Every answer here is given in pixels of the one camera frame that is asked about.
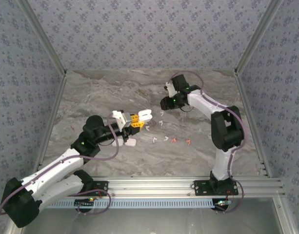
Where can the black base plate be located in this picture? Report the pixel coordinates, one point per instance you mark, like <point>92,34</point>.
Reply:
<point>103,187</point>
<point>200,189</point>

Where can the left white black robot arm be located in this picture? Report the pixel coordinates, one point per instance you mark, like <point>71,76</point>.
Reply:
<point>54,168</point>

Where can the black electronics board with LED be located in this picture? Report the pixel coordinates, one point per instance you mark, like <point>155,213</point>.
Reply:
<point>83,202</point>
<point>218,207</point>

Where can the aluminium frame profile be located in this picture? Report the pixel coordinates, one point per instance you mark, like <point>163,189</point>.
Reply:
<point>256,36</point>
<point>151,70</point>
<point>252,122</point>
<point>51,122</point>
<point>13,229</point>
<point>44,36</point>
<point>283,217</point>

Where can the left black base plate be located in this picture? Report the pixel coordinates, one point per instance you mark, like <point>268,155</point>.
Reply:
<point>103,187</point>

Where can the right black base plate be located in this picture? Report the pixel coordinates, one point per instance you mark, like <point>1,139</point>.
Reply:
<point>200,189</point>

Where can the wide aluminium mounting rail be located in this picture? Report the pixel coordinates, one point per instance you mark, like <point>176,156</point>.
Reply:
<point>151,186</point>

